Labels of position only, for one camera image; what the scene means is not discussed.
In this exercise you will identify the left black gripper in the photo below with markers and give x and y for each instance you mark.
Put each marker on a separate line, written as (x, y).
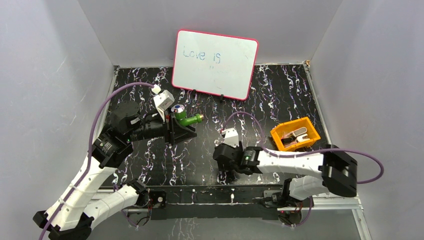
(169, 129)

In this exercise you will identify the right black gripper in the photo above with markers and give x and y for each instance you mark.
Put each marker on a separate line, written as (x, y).
(220, 167)

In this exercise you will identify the green water faucet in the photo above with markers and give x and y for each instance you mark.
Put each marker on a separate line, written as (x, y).
(182, 118)

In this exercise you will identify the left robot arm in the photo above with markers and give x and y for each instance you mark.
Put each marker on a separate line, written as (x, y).
(73, 216)

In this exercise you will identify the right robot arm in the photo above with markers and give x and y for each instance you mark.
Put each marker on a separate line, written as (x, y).
(323, 171)

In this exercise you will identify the orange parts bin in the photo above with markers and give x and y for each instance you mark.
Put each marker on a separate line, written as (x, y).
(283, 139)

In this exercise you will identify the white part in bin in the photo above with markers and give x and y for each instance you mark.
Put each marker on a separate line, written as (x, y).
(300, 135)

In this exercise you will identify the pink framed whiteboard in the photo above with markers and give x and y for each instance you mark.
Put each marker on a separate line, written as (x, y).
(215, 64)

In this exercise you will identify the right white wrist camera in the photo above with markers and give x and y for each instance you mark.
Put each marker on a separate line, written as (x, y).
(230, 137)

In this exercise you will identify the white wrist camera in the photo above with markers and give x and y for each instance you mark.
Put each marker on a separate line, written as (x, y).
(230, 137)
(163, 99)

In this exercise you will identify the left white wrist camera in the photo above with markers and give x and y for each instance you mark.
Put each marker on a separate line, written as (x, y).
(163, 99)

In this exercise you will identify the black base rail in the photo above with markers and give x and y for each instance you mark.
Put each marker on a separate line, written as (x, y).
(212, 201)

